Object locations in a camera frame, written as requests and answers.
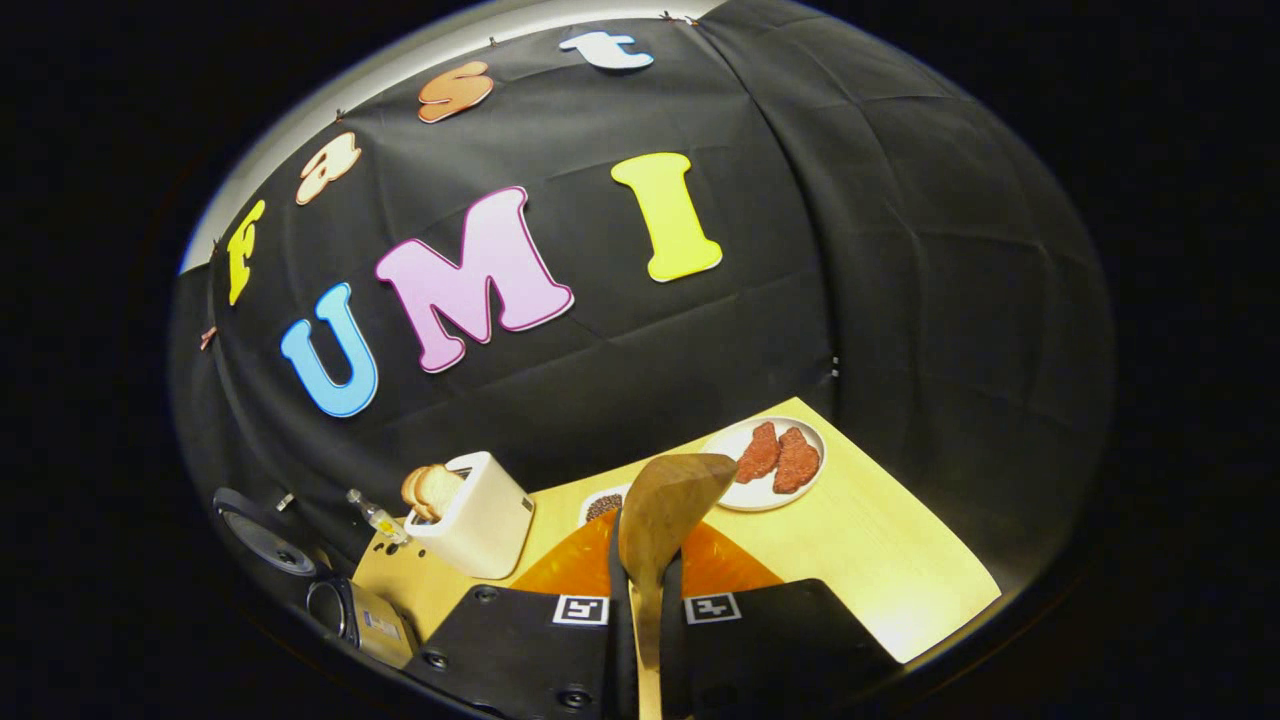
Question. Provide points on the white divided bean dish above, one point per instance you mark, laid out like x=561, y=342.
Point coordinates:
x=602, y=505

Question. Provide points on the bread slice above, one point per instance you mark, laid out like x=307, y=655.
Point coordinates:
x=440, y=490
x=412, y=490

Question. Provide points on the dark blue rice cooker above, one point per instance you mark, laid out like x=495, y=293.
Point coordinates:
x=270, y=535

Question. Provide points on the small glass bottle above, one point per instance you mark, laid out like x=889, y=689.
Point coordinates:
x=380, y=518

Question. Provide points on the red meat piece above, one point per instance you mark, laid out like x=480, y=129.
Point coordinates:
x=797, y=462
x=758, y=452

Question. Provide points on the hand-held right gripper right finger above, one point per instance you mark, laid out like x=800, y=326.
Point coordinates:
x=672, y=650

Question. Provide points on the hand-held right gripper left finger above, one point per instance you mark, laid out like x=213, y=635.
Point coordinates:
x=620, y=650

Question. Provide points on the wooden spoon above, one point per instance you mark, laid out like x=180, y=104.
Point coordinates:
x=665, y=510

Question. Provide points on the white toaster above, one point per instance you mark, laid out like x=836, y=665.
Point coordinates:
x=480, y=520

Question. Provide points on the white round plate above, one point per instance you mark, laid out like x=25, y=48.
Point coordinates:
x=725, y=445

